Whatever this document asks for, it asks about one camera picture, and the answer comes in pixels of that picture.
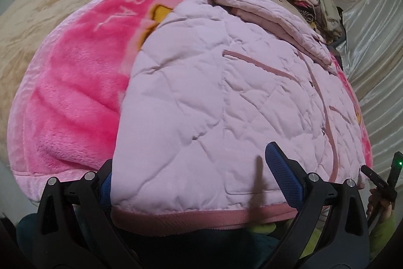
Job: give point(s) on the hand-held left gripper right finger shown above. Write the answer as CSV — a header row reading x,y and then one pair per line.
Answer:
x,y
283,176

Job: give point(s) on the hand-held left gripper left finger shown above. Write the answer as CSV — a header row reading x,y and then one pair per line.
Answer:
x,y
106,193

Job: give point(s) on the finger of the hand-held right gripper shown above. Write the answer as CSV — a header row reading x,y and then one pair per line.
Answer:
x,y
374,177

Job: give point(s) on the pink quilted jacket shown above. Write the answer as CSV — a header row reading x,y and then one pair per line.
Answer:
x,y
220,98

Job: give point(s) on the person's right forearm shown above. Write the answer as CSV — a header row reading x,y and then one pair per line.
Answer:
x,y
384,234

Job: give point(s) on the pile of folded clothes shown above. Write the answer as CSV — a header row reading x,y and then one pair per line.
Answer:
x,y
314,4

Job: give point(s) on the person's right hand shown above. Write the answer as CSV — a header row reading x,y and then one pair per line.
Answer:
x,y
374,202

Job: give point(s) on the person's yellow-green top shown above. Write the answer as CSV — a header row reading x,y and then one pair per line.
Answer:
x,y
264,228

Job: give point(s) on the pink printed blanket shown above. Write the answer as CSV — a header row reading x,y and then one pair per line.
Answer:
x,y
78,105

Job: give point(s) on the person's teal pants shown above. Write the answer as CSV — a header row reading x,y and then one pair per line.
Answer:
x,y
189,250

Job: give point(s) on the white satin curtain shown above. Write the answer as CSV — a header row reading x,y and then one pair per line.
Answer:
x,y
377,67

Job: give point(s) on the beige bed sheet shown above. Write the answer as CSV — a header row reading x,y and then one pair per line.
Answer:
x,y
37,13

